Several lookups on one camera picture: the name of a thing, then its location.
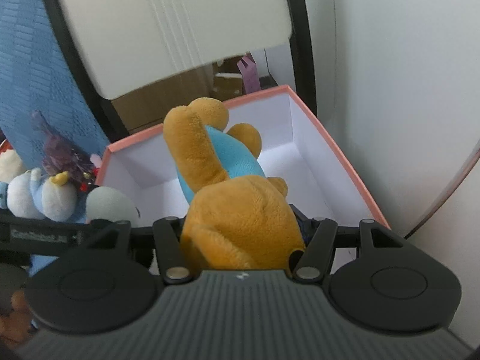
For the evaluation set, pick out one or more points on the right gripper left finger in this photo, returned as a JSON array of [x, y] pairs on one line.
[[171, 264]]

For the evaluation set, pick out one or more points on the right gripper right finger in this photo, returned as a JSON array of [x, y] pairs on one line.
[[317, 259]]

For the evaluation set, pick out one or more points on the white blue plush duck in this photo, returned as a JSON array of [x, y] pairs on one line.
[[33, 195]]

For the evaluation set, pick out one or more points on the orange plush dog blue shirt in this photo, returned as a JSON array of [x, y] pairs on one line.
[[238, 218]]

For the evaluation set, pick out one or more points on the pink cardboard box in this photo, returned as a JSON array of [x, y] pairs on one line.
[[295, 146]]

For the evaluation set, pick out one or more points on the grey round plush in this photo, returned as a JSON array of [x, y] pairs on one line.
[[110, 204]]

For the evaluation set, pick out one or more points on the blue quilted bedspread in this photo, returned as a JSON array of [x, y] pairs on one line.
[[35, 77]]

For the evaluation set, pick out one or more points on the brown cardboard box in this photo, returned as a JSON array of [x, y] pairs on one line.
[[147, 106]]

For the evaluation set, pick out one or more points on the purple paper bag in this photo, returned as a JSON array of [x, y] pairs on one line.
[[248, 70]]

